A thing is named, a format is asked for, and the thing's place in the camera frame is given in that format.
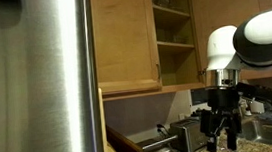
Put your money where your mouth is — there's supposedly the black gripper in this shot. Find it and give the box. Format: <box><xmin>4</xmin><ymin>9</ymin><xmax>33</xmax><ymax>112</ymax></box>
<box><xmin>196</xmin><ymin>85</ymin><xmax>247</xmax><ymax>152</ymax></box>

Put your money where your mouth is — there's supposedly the open wooden cupboard door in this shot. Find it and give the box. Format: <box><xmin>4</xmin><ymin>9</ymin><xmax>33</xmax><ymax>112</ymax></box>
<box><xmin>190</xmin><ymin>0</ymin><xmax>272</xmax><ymax>85</ymax></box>

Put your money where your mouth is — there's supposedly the closed wooden cupboard door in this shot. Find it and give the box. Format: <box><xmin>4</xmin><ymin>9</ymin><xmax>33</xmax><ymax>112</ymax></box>
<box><xmin>90</xmin><ymin>0</ymin><xmax>163</xmax><ymax>97</ymax></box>

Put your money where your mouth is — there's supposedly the stainless steel fridge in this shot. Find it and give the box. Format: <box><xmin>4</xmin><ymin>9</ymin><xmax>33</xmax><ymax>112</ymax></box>
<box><xmin>0</xmin><ymin>0</ymin><xmax>105</xmax><ymax>152</ymax></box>

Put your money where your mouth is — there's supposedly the stainless steel toaster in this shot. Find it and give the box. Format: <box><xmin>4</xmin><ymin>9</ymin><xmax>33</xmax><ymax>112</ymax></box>
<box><xmin>167</xmin><ymin>117</ymin><xmax>209</xmax><ymax>152</ymax></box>

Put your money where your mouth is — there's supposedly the stainless steel sink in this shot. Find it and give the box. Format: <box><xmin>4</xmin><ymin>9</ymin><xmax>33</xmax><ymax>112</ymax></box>
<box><xmin>236</xmin><ymin>114</ymin><xmax>272</xmax><ymax>149</ymax></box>

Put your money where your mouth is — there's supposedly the white cup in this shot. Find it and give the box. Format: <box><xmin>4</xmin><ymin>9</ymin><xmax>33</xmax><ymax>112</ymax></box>
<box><xmin>248</xmin><ymin>97</ymin><xmax>266</xmax><ymax>115</ymax></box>

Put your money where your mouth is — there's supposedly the dark wooden cutting board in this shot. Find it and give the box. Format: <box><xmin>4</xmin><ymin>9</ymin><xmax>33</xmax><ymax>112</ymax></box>
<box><xmin>105</xmin><ymin>121</ymin><xmax>145</xmax><ymax>152</ymax></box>

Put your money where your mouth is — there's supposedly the clear glassware on shelf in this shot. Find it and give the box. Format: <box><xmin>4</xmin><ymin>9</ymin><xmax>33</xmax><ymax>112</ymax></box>
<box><xmin>170</xmin><ymin>31</ymin><xmax>190</xmax><ymax>46</ymax></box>

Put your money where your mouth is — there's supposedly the black power cord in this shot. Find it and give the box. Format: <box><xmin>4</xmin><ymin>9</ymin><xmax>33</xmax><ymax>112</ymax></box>
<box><xmin>156</xmin><ymin>122</ymin><xmax>172</xmax><ymax>140</ymax></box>

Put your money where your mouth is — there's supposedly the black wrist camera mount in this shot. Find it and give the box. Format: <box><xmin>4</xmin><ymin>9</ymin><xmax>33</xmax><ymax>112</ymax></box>
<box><xmin>236</xmin><ymin>78</ymin><xmax>272</xmax><ymax>106</ymax></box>

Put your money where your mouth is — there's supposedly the wooden wall cupboard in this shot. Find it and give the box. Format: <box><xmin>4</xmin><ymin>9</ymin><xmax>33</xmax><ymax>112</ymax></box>
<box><xmin>90</xmin><ymin>0</ymin><xmax>272</xmax><ymax>103</ymax></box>

